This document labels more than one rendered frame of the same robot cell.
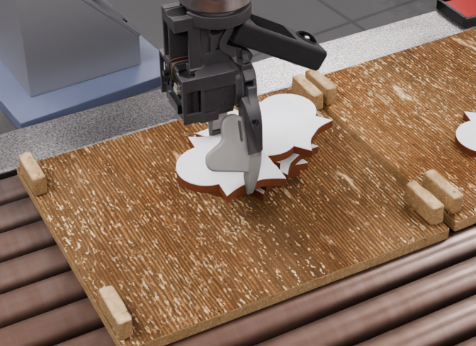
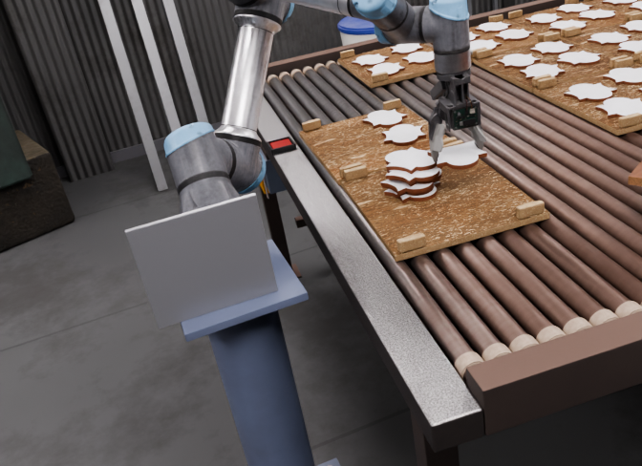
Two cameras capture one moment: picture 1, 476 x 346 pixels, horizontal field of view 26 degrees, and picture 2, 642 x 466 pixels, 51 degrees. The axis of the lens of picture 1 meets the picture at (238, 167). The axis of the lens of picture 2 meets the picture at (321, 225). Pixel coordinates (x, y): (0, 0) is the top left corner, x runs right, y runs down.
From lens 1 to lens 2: 1.64 m
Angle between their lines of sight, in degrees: 60
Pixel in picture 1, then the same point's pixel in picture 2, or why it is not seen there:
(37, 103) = (287, 287)
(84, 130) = (352, 246)
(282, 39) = not seen: hidden behind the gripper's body
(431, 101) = (367, 150)
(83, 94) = (284, 270)
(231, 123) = not seen: hidden behind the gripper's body
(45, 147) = (365, 258)
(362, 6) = not seen: outside the picture
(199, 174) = (469, 158)
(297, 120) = (410, 154)
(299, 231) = (464, 177)
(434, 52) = (324, 149)
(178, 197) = (434, 205)
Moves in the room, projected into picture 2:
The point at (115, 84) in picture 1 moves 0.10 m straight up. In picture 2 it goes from (278, 260) to (269, 222)
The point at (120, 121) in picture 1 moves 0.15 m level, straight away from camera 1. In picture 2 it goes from (346, 236) to (281, 242)
